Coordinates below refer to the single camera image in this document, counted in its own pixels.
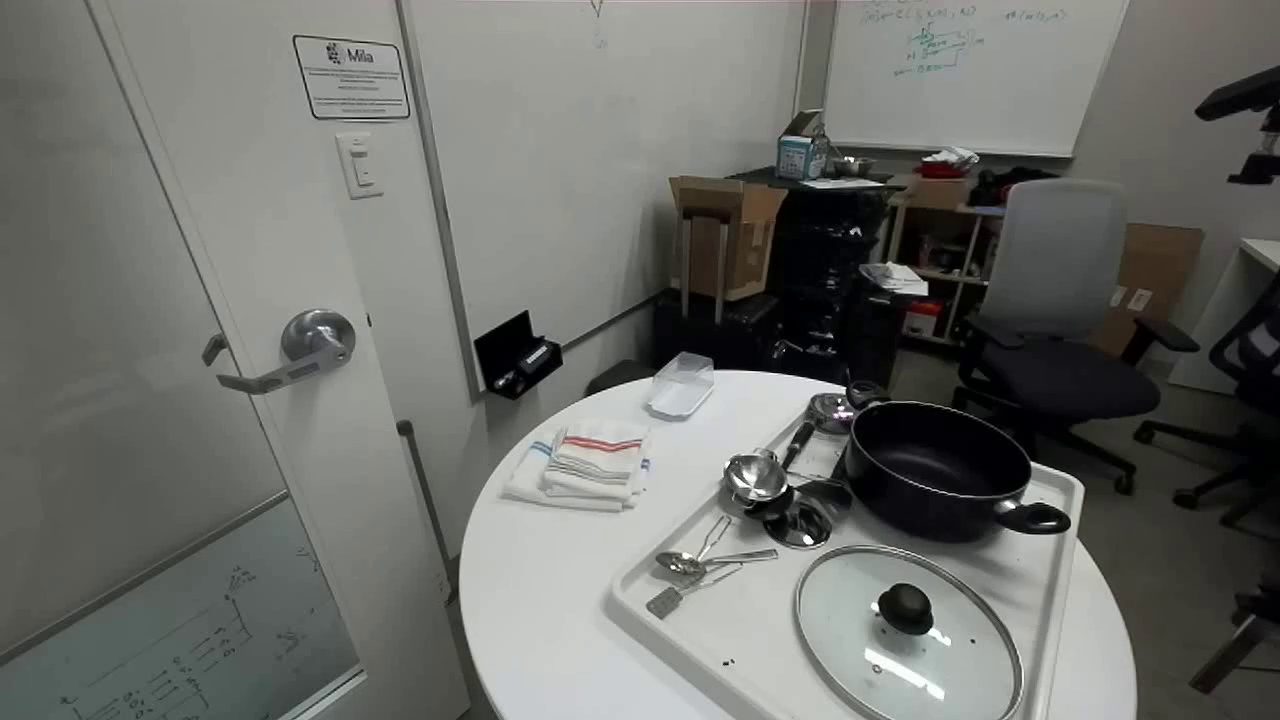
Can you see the glass lid with black knob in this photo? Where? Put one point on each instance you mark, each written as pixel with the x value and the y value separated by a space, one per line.
pixel 897 636

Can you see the black cooking pot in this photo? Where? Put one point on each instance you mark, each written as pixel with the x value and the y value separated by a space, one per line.
pixel 942 475

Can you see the clear plastic container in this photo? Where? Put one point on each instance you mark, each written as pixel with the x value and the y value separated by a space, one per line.
pixel 682 386

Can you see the black marker holder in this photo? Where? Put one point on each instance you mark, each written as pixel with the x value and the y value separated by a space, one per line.
pixel 515 359

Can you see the cardboard box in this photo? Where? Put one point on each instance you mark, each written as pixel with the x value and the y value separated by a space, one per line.
pixel 722 233

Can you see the steel ladle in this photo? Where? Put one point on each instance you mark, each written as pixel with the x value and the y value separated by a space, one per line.
pixel 766 475

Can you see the small steel spoon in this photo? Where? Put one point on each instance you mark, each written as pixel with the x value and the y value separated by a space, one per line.
pixel 688 567

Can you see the steel measuring cup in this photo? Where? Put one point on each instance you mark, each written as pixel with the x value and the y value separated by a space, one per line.
pixel 803 523

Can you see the black cabinet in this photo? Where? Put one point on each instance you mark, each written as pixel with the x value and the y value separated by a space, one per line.
pixel 833 322

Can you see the white plastic tray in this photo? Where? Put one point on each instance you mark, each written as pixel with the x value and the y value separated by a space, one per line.
pixel 732 633

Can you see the wooden shelf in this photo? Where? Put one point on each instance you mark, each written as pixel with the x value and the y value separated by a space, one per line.
pixel 949 240

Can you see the door sign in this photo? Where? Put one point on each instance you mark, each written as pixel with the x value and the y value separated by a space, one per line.
pixel 352 78

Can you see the grey office chair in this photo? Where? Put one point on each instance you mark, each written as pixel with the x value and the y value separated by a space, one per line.
pixel 1031 340

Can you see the black office chair right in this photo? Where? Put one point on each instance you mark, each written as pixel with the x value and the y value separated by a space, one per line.
pixel 1249 359

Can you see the silver door handle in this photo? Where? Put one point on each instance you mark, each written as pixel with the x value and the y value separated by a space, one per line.
pixel 310 340

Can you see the white light switch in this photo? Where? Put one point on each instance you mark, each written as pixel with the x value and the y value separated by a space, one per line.
pixel 359 166

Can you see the wall whiteboard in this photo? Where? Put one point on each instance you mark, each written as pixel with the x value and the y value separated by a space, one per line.
pixel 1001 78

